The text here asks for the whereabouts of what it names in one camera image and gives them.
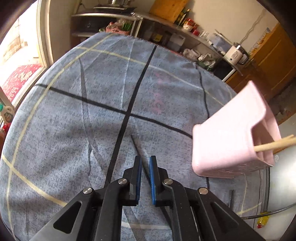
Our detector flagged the black chopstick on cloth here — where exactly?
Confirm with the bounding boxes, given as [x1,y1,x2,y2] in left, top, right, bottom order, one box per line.
[228,189,234,209]

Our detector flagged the black induction cooker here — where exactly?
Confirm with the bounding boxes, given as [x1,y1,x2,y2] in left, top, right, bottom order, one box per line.
[93,5,136,14]

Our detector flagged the brown wooden door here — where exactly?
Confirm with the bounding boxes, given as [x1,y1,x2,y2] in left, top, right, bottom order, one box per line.
[226,23,295,101]

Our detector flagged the pink small basket on shelf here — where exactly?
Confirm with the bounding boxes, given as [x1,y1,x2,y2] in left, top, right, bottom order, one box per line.
[105,22,130,36]

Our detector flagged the white electric kettle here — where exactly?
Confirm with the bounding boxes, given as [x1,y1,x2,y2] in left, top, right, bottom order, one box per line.
[224,43,249,65]

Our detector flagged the pink plastic utensil basket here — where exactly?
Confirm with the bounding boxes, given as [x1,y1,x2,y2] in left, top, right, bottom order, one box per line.
[192,81,281,178]

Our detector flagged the dark oil bottle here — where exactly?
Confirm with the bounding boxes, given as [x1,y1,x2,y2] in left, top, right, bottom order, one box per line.
[176,9,191,26]

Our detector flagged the wooden cutting board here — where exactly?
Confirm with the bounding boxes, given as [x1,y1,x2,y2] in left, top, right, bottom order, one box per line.
[149,0,189,23]

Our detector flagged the red condiment jars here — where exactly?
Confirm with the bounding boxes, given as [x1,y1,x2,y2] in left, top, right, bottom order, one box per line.
[182,18,200,36]

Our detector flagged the steel kitchen shelf table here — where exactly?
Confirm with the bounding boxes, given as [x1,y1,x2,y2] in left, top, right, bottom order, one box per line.
[70,9,242,73]

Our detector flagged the grey checked tablecloth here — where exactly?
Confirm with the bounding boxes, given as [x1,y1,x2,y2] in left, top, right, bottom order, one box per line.
[1,33,264,240]

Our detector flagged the light wooden chopstick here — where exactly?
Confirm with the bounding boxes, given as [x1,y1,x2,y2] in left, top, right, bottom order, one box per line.
[276,135,294,142]
[254,137,295,152]

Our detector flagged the black chopstick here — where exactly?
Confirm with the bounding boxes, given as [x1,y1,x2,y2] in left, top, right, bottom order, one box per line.
[130,135,171,228]
[228,189,234,209]

